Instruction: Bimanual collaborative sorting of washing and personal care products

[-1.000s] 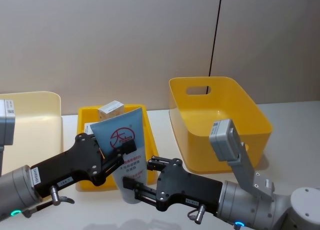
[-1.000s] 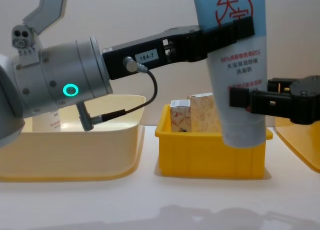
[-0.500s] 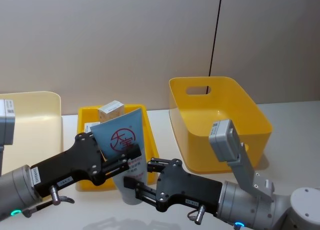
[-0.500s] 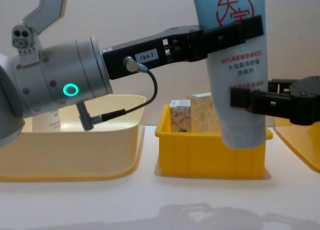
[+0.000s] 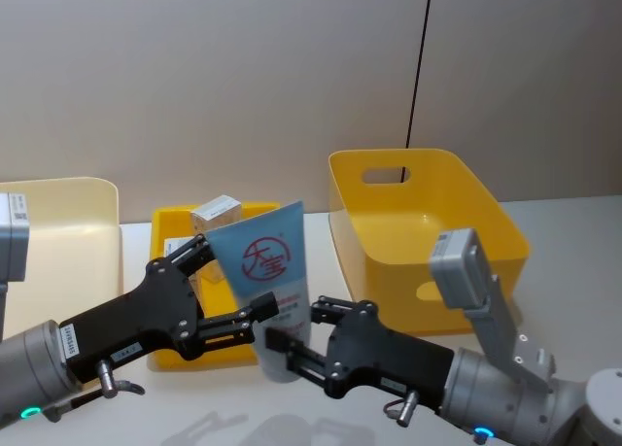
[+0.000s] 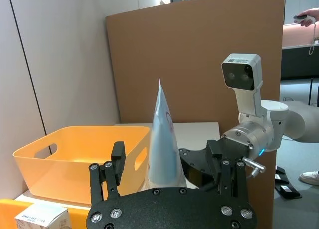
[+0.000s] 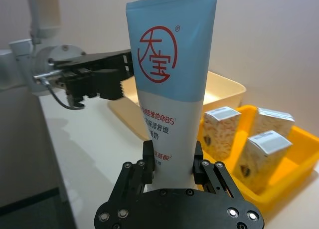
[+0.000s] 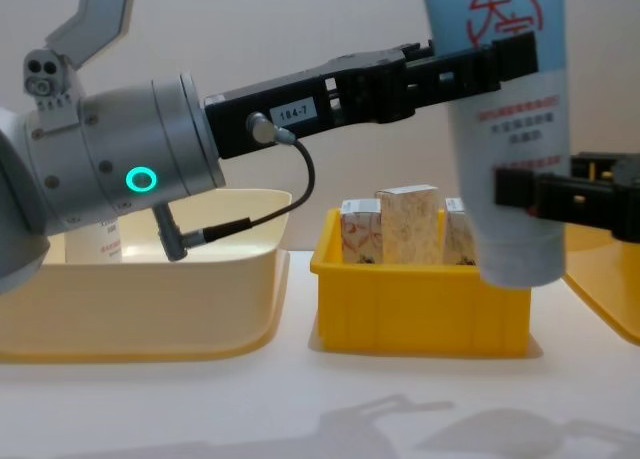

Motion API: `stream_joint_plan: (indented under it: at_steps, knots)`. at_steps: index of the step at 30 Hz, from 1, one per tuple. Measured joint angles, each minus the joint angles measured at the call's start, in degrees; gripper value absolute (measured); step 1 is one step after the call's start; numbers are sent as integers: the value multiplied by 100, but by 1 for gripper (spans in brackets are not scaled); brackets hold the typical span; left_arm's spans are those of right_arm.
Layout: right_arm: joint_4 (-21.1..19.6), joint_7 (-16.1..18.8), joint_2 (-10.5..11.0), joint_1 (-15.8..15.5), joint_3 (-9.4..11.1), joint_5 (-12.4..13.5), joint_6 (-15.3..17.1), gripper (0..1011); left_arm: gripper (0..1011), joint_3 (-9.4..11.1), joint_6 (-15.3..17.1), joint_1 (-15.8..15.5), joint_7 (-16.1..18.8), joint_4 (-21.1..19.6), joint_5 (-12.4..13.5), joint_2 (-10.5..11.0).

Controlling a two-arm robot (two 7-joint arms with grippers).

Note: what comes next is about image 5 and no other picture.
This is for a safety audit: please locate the right gripper cable with plug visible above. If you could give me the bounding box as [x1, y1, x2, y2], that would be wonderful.
[383, 390, 420, 428]

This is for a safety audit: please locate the gripper cable with plug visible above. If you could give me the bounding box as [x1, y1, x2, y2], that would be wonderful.
[46, 360, 147, 423]
[383, 390, 420, 428]

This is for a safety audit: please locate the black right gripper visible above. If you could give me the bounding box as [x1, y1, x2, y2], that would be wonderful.
[264, 294, 456, 413]

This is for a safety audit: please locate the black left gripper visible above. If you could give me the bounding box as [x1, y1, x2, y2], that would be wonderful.
[58, 233, 281, 385]

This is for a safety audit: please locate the small tan carton box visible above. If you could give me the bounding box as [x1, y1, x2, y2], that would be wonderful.
[190, 194, 243, 294]

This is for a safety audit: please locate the cream plastic bin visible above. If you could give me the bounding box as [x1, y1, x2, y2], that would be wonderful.
[0, 176, 122, 343]

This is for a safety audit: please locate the small yellow plastic tray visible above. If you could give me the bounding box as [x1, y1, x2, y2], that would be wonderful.
[147, 201, 282, 372]

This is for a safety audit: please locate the large yellow plastic bin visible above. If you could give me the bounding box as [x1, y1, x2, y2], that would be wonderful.
[328, 148, 532, 338]

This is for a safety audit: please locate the blue and white cosmetic tube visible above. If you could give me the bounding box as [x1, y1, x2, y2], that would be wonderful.
[202, 200, 312, 384]

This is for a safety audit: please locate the small white flat box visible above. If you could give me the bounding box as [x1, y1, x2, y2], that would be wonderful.
[163, 236, 194, 258]

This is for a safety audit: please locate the left gripper cable with plug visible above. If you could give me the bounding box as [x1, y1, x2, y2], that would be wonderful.
[46, 360, 147, 423]

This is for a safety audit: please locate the thin black wall cable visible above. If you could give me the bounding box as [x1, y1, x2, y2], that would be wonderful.
[404, 0, 435, 184]

